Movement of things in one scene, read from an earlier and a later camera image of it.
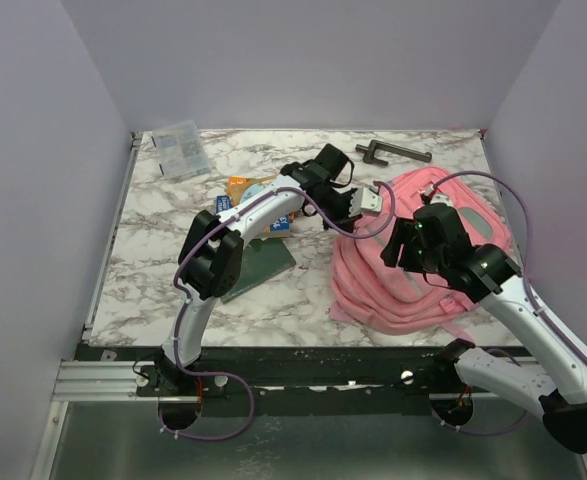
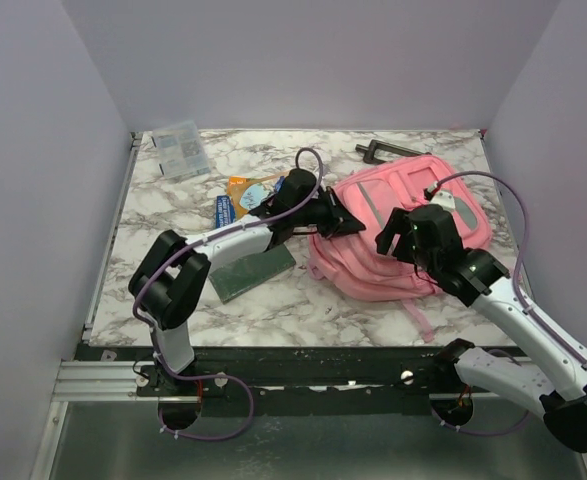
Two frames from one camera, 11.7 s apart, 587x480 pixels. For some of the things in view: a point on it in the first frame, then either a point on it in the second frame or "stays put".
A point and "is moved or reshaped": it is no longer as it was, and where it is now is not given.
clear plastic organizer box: (180, 150) stays put
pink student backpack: (367, 292) is moved or reshaped
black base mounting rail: (290, 380) stays put
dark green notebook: (261, 260) stays put
